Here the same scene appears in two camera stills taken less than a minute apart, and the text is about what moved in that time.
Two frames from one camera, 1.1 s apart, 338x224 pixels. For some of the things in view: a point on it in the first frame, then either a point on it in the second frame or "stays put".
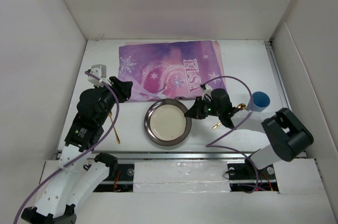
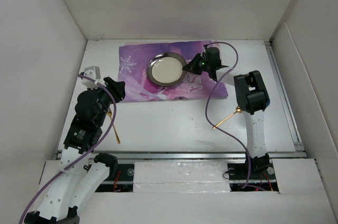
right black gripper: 195,111 to 191,66
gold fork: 118,138 stays put
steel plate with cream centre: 165,123 to 166,69
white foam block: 180,177 stays put
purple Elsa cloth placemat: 171,70 stays put
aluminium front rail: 162,155 stays put
